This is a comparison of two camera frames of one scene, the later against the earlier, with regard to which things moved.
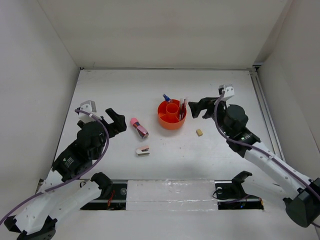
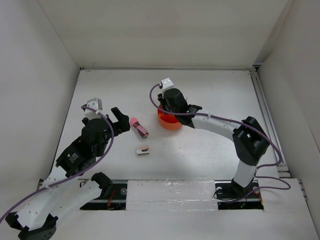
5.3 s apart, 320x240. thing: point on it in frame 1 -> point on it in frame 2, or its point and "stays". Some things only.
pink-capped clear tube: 143,132 stays
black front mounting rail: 228,195 stays
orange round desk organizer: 168,115 stays
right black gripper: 209,103 -> 162,101
